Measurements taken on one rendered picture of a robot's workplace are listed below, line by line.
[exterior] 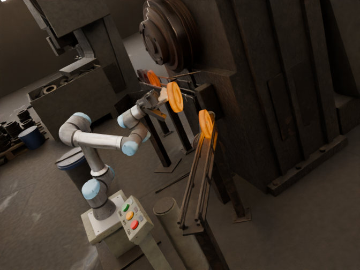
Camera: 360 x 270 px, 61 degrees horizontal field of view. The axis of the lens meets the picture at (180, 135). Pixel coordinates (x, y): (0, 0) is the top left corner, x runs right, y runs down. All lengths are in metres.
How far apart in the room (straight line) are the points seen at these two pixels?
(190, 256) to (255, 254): 0.37
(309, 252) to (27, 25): 11.11
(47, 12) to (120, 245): 3.16
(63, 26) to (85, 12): 0.36
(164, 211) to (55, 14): 3.40
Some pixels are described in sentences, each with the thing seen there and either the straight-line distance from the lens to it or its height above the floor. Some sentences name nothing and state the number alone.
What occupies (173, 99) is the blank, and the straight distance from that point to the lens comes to 1.49.
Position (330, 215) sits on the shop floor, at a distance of 1.95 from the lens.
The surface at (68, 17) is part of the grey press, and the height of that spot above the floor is 1.43.
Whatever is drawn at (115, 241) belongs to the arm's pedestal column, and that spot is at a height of 0.14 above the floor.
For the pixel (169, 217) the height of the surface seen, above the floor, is 0.48.
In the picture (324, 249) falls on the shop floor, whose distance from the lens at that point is 1.81.
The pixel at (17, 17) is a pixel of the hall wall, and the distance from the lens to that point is 11.87.
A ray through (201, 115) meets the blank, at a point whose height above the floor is 0.78.
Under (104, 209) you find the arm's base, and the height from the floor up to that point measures 0.37.
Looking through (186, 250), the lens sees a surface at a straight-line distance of 1.67.
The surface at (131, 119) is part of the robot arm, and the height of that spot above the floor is 0.87.
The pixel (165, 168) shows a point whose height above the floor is 0.01.
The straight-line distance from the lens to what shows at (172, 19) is 1.80.
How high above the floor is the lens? 1.44
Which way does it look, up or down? 27 degrees down
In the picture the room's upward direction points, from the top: 24 degrees counter-clockwise
